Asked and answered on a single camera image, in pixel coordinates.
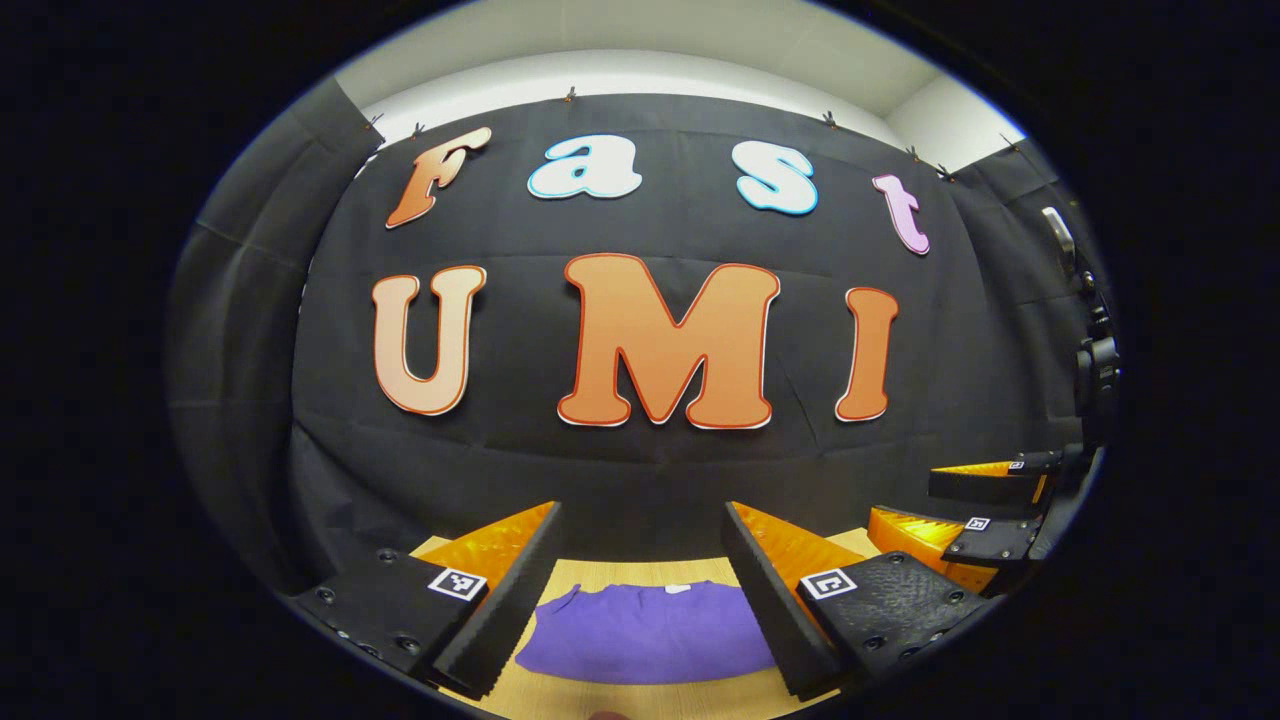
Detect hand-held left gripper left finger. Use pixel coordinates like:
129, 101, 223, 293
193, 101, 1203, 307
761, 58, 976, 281
288, 500, 564, 701

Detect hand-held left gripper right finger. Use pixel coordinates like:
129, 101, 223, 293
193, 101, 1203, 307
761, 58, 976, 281
720, 500, 1004, 701

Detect purple shirt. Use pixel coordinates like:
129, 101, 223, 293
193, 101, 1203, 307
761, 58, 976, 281
515, 580, 779, 686

